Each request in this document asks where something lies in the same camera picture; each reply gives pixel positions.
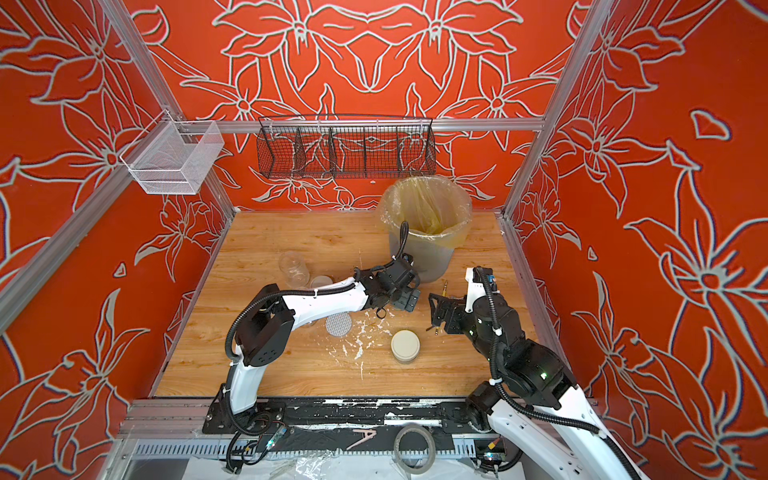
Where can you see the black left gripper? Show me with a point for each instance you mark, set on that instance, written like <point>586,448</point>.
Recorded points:
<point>410,303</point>

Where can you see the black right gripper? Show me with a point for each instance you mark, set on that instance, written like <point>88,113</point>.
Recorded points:
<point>453,313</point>

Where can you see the clear glass jar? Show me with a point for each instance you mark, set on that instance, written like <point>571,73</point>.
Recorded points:
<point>294,269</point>

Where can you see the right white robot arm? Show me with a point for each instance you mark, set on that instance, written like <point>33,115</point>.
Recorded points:
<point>531,397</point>

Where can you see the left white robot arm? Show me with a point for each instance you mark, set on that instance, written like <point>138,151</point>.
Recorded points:
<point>260,333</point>

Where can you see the translucent ribbed trash bin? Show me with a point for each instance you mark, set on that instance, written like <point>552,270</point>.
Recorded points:
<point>430,260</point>

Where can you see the glass jar beige lid front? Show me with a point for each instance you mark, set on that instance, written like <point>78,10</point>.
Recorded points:
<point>405,346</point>

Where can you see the clear tape roll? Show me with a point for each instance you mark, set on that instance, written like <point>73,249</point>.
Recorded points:
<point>427,449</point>

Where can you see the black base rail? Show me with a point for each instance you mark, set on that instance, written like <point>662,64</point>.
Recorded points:
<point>447,414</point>

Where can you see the black wire wall basket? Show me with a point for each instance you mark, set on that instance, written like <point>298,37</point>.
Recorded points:
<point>345,147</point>

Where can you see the clear plastic wall basket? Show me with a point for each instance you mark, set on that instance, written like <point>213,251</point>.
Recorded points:
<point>173,157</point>

